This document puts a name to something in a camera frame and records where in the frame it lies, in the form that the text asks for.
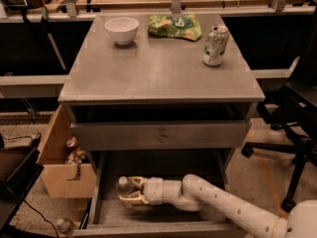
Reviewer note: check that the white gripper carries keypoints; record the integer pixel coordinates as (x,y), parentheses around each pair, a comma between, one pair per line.
(154,190)

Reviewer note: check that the clear plastic water bottle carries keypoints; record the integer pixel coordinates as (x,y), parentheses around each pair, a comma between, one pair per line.
(125,188)

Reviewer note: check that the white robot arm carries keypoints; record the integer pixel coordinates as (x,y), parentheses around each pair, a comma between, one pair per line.
(192,192)

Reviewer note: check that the open grey middle drawer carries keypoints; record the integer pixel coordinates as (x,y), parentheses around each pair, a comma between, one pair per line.
(110,218)

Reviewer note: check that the plastic bottle on floor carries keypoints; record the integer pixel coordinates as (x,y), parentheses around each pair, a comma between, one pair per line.
(65,226)

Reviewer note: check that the grey drawer cabinet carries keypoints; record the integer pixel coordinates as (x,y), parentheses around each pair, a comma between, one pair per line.
(156,80)

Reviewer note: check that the grey top drawer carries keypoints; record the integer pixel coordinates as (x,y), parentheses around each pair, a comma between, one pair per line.
(158,135)

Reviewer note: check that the cardboard box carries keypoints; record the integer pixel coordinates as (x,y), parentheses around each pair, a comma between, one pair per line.
(66,174)

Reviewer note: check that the red can in box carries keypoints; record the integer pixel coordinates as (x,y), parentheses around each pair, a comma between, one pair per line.
(71,145)

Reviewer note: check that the black cart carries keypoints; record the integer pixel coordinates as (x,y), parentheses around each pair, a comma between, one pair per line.
(19,169)

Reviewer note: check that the white bowl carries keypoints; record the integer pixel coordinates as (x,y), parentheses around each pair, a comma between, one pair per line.
(122,30)

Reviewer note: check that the white green soda can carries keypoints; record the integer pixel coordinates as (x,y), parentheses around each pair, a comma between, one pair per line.
(215,45)

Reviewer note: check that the green chip bag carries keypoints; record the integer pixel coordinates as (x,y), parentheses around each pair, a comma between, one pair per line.
(182,27)

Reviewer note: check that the black office chair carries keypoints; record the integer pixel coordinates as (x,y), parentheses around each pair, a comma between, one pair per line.
(296,115)

